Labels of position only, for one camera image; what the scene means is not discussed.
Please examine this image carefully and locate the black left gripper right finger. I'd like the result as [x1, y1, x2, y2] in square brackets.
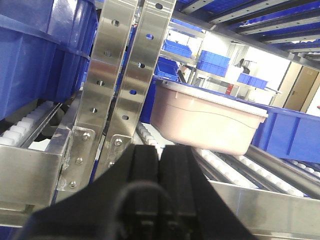
[158, 145, 256, 240]

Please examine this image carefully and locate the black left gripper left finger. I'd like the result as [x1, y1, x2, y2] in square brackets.
[14, 144, 159, 240]

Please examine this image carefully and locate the white bin with lid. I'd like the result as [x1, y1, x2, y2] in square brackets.
[150, 79, 268, 156]

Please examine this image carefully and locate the large blue bin beside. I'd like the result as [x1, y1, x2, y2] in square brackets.
[152, 78, 320, 163]

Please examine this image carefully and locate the blue bin upper left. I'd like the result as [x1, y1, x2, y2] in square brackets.
[0, 0, 98, 118]

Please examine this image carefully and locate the white roller track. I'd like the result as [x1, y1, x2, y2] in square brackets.
[0, 101, 60, 147]

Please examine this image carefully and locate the brown door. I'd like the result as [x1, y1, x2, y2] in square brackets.
[272, 62, 320, 113]

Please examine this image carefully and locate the steel shelf front rail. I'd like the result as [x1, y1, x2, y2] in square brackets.
[0, 129, 72, 212]

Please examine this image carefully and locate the perforated steel upright post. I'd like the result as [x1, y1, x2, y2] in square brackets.
[75, 0, 138, 135]

